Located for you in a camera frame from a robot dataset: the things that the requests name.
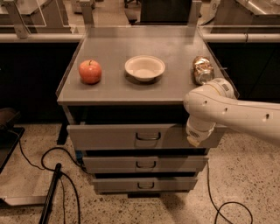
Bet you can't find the grey top drawer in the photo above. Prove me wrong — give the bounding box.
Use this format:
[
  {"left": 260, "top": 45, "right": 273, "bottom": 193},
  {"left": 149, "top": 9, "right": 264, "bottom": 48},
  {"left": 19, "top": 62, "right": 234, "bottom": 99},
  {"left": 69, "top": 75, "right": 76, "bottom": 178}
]
[{"left": 66, "top": 123, "right": 228, "bottom": 151}]

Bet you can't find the white horizontal rail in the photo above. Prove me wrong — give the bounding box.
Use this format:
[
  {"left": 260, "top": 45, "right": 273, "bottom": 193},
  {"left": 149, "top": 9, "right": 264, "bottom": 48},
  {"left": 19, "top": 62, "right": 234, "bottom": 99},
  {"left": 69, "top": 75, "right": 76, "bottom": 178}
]
[{"left": 0, "top": 33, "right": 84, "bottom": 43}]

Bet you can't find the dark object left edge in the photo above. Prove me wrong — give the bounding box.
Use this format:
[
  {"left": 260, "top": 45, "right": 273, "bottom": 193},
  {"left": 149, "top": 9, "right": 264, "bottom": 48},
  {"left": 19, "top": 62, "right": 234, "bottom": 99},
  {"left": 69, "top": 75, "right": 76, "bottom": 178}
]
[{"left": 0, "top": 108, "right": 25, "bottom": 173}]

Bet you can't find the grey drawer cabinet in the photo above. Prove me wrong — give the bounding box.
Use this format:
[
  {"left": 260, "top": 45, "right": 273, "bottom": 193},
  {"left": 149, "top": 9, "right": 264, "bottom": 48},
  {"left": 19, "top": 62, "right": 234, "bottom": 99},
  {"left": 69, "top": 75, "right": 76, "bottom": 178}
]
[{"left": 58, "top": 26, "right": 224, "bottom": 194}]

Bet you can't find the grey drawer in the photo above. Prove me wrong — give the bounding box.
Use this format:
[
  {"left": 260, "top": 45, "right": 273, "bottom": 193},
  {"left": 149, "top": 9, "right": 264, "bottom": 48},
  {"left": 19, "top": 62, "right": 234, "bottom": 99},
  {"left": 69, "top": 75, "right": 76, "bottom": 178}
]
[
  {"left": 83, "top": 156, "right": 207, "bottom": 173},
  {"left": 93, "top": 177, "right": 197, "bottom": 193},
  {"left": 66, "top": 123, "right": 228, "bottom": 151}
]

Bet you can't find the black cable left floor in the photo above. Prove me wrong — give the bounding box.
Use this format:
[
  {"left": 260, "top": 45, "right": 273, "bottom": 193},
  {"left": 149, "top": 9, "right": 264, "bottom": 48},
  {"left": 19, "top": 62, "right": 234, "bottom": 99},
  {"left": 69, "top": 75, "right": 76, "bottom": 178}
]
[{"left": 8, "top": 129, "right": 86, "bottom": 224}]

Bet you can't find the black cable right floor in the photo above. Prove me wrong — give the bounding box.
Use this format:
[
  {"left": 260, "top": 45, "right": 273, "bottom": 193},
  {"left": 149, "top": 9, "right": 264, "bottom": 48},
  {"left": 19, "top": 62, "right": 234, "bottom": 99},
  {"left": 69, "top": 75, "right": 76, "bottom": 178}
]
[{"left": 206, "top": 162, "right": 254, "bottom": 224}]

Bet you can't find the black bar on floor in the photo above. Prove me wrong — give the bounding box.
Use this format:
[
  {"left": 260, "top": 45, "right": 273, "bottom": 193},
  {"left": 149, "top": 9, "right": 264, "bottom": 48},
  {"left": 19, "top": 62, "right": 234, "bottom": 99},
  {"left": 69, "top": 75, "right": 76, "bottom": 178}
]
[{"left": 39, "top": 163, "right": 61, "bottom": 224}]

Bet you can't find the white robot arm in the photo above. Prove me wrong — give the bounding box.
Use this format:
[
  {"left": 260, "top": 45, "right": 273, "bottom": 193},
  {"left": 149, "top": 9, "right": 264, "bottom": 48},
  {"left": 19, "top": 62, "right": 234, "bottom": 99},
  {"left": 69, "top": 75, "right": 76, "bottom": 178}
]
[{"left": 184, "top": 78, "right": 280, "bottom": 147}]

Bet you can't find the grey bottom drawer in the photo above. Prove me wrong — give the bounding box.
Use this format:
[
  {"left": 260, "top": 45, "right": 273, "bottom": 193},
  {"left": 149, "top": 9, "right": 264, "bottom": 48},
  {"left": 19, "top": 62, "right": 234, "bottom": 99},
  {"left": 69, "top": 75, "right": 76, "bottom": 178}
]
[{"left": 93, "top": 177, "right": 197, "bottom": 193}]

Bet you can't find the black cable floor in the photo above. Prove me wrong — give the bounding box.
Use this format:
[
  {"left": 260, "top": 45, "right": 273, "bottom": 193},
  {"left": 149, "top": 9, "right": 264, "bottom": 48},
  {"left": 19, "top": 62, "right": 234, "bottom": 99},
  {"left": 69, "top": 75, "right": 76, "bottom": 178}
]
[
  {"left": 206, "top": 162, "right": 254, "bottom": 224},
  {"left": 8, "top": 129, "right": 86, "bottom": 224}
]

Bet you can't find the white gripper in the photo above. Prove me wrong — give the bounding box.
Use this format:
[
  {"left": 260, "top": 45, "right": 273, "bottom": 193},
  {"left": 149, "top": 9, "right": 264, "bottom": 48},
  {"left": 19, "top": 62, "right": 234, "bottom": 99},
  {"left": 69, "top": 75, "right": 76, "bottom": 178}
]
[{"left": 186, "top": 116, "right": 216, "bottom": 147}]

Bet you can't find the red apple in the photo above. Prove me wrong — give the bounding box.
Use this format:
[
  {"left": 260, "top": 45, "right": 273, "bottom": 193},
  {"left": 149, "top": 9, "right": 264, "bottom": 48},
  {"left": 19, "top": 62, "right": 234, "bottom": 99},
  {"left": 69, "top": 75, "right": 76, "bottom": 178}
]
[{"left": 79, "top": 59, "right": 102, "bottom": 84}]

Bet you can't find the grey middle drawer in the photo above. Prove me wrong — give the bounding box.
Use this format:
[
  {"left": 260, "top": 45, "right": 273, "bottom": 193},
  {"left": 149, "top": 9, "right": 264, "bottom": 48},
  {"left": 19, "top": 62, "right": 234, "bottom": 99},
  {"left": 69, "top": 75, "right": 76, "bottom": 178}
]
[{"left": 83, "top": 156, "right": 207, "bottom": 173}]

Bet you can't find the white paper bowl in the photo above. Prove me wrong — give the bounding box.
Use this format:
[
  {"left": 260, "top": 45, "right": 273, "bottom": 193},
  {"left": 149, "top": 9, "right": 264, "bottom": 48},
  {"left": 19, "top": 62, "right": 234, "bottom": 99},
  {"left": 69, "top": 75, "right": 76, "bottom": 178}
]
[{"left": 124, "top": 55, "right": 165, "bottom": 82}]

